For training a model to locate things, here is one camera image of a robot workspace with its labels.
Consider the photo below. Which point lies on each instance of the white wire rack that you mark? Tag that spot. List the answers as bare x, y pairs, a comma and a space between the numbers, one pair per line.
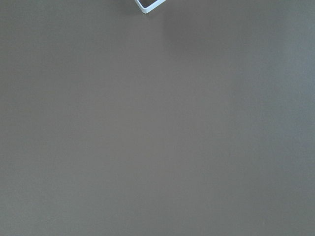
147, 6

